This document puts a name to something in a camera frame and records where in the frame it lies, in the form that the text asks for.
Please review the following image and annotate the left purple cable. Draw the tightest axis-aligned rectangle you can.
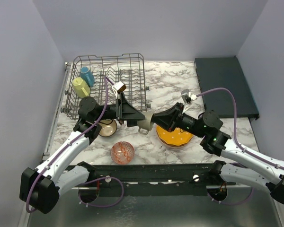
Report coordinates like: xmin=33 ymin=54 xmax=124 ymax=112
xmin=25 ymin=75 xmax=115 ymax=212

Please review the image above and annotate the purple cable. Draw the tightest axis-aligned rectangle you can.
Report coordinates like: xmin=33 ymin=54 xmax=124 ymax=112
xmin=25 ymin=75 xmax=115 ymax=212
xmin=195 ymin=87 xmax=284 ymax=206

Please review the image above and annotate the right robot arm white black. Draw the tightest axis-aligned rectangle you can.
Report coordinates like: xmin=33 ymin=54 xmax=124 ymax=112
xmin=151 ymin=103 xmax=284 ymax=205

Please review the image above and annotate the small grey cup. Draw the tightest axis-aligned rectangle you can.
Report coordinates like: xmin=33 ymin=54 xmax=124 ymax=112
xmin=137 ymin=111 xmax=154 ymax=135

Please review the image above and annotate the grey wire dish rack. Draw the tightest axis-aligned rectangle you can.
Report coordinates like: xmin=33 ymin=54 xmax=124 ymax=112
xmin=61 ymin=53 xmax=150 ymax=120

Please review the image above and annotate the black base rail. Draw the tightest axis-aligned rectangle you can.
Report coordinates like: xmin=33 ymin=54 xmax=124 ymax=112
xmin=78 ymin=161 xmax=224 ymax=197

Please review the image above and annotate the dark blue flat box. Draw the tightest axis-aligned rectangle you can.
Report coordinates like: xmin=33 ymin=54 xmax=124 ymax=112
xmin=195 ymin=56 xmax=259 ymax=119

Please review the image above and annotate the dark brown cream bowl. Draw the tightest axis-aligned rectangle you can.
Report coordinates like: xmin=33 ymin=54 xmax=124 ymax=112
xmin=99 ymin=120 xmax=117 ymax=137

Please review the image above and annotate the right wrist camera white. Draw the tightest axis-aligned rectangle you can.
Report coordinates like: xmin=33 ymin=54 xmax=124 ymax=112
xmin=181 ymin=89 xmax=197 ymax=114

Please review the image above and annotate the blue floral mug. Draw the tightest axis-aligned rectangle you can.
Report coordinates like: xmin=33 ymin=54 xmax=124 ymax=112
xmin=80 ymin=67 xmax=94 ymax=87

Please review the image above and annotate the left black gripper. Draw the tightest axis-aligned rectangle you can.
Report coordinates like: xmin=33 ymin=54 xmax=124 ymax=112
xmin=93 ymin=92 xmax=147 ymax=127

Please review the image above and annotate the red patterned bowl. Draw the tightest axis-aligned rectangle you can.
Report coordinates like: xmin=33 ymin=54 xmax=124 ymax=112
xmin=110 ymin=141 xmax=134 ymax=165

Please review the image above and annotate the orange polka dot plate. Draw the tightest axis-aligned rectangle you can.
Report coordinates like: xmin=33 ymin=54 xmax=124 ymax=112
xmin=156 ymin=125 xmax=194 ymax=147

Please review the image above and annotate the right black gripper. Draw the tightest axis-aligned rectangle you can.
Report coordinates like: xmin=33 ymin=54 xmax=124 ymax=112
xmin=149 ymin=102 xmax=206 ymax=139

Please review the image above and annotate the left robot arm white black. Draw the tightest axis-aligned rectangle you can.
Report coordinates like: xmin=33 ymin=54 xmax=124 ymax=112
xmin=19 ymin=93 xmax=146 ymax=214

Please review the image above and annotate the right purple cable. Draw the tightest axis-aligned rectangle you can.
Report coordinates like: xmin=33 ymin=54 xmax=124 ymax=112
xmin=195 ymin=87 xmax=284 ymax=206

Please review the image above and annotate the yellow green mug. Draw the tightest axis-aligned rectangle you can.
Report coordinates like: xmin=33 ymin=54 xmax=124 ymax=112
xmin=72 ymin=77 xmax=90 ymax=98

